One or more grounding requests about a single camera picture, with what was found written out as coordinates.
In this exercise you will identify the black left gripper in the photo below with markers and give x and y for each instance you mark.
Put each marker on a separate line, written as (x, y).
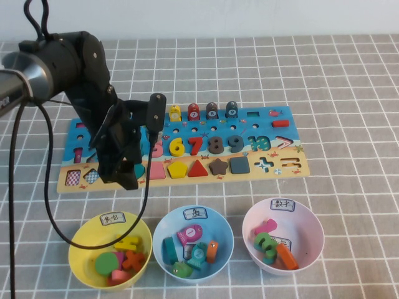
(120, 134)

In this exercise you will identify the teal circle piece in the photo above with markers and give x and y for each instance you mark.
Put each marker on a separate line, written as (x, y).
(140, 170)

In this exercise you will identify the pink trapezoid piece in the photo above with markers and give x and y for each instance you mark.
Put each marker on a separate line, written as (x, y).
(156, 171)

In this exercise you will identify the handwritten label on yellow bowl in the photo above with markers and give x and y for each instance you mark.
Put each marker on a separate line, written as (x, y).
(113, 218)

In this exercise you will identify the yellow pentagon piece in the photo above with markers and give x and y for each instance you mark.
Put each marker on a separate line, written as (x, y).
(177, 170)

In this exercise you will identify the yellow wooden symbol piece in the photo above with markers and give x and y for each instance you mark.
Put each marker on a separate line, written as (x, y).
(127, 243)

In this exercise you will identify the red triangle piece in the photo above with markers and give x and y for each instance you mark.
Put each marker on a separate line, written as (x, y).
(197, 170)

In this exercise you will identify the pink half-round piece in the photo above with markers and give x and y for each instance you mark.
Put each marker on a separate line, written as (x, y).
(121, 257)

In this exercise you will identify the orange-red cross piece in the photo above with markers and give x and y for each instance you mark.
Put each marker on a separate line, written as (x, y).
(134, 260)

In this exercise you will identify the yellow fish piece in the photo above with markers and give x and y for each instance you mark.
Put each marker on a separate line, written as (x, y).
(174, 113)

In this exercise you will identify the green round piece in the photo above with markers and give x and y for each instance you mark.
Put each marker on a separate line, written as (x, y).
(107, 264)

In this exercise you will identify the teal fish piece lying sideways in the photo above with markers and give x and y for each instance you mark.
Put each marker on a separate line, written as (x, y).
(169, 250)

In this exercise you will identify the pink fish piece number 1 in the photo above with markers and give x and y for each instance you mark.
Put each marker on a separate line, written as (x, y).
(190, 233)

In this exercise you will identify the yellow bowl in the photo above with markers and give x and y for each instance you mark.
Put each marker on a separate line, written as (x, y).
(81, 268)

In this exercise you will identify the red fish piece number 7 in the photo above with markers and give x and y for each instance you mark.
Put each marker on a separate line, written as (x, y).
(193, 112)

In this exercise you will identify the brown star piece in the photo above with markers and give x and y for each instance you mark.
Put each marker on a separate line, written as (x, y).
(218, 166)

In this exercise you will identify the pink-red shape piece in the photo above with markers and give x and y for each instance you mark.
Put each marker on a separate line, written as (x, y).
(120, 277)

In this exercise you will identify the handwritten label inside blue bowl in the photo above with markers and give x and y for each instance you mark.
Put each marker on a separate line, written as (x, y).
(187, 250)

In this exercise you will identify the light blue bowl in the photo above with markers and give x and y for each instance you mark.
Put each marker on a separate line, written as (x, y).
(218, 227)

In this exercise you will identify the green fish piece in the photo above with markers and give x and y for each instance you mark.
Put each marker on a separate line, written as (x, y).
(180, 269)

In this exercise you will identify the teal fish piece number 2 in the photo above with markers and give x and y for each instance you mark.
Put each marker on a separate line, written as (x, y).
(198, 256)

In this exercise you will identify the brown fish piece number 8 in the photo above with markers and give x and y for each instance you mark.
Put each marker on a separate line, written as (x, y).
(212, 111)

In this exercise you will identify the wooden sea-themed puzzle board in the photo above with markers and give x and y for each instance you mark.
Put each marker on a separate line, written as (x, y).
(237, 181)

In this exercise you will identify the orange fish piece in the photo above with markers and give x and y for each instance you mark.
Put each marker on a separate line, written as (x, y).
(212, 251)

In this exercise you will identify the dark grey-blue square piece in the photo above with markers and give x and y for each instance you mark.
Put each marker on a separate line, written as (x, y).
(239, 165)

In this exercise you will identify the dark blue fish piece number 9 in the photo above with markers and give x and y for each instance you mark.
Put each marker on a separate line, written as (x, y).
(232, 110)

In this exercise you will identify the magenta wooden number piece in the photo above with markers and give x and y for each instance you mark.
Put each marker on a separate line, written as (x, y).
(268, 225)

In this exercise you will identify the handwritten label inside pink bowl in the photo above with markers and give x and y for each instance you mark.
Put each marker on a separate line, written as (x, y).
(284, 241)

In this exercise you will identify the orange wooden number piece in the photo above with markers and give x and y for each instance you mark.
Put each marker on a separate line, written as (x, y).
(287, 257)

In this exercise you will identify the pink bowl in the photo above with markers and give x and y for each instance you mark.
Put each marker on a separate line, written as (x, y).
(308, 230)

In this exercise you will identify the pink wooden number 5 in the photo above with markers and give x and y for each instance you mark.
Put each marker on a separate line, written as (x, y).
(158, 149)

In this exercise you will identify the yellow wooden number 6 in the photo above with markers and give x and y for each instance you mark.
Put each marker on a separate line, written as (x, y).
(176, 149)

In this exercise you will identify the red wooden number 7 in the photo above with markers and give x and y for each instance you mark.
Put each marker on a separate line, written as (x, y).
(196, 144)

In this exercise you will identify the handwritten label on blue rim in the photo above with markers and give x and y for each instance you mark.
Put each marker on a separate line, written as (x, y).
(195, 213)

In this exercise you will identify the brown wooden number 8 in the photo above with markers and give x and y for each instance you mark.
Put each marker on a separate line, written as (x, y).
(215, 145)

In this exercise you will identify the grey-blue wooden number 9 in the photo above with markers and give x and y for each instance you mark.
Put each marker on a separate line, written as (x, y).
(238, 141)

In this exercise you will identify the green wooden number 3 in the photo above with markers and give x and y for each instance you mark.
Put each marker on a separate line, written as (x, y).
(265, 240)

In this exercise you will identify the handwritten label on pink rim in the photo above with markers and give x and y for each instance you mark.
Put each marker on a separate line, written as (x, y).
(282, 205)

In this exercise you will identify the red minus block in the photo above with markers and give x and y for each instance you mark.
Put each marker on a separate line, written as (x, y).
(281, 123)

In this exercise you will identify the grey white-grid tablecloth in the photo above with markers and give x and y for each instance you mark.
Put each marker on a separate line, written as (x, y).
(343, 124)

